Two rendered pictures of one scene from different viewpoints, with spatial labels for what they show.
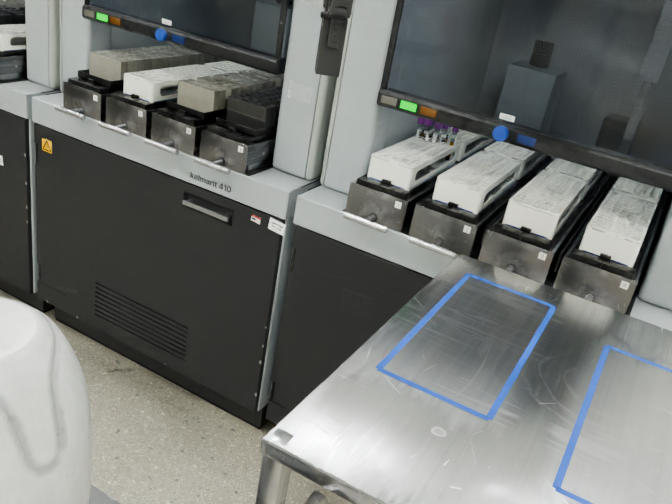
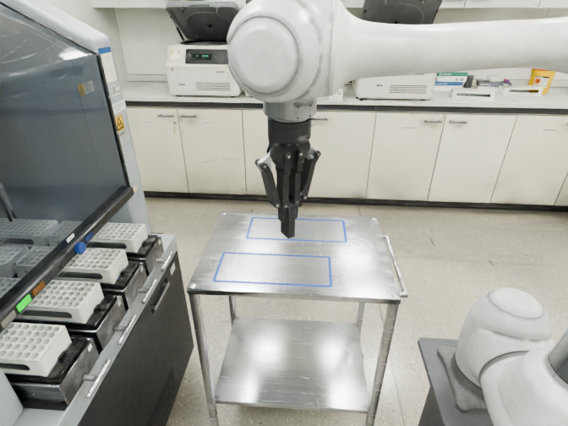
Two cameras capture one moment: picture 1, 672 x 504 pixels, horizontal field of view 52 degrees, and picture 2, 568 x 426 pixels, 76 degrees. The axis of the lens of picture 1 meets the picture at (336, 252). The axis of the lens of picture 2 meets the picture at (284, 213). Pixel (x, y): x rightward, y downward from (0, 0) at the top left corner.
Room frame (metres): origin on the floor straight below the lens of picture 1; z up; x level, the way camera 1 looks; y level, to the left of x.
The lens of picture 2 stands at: (1.09, 0.63, 1.52)
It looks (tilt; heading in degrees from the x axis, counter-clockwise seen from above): 30 degrees down; 250
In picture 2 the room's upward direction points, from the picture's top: straight up
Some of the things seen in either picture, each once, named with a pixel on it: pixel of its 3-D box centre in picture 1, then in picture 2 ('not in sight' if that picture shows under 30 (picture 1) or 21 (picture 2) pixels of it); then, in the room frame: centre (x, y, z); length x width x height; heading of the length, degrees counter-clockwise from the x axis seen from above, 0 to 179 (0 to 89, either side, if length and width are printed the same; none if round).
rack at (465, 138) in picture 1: (461, 138); not in sight; (1.80, -0.27, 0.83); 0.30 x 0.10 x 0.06; 155
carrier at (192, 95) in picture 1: (198, 97); not in sight; (1.65, 0.40, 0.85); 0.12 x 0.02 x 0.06; 66
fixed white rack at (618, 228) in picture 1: (619, 227); (99, 237); (1.32, -0.56, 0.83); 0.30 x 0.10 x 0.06; 155
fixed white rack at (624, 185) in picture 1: (638, 191); not in sight; (1.60, -0.69, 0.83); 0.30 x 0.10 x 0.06; 155
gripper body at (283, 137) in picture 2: not in sight; (289, 142); (0.87, 0.05, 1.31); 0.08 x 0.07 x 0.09; 12
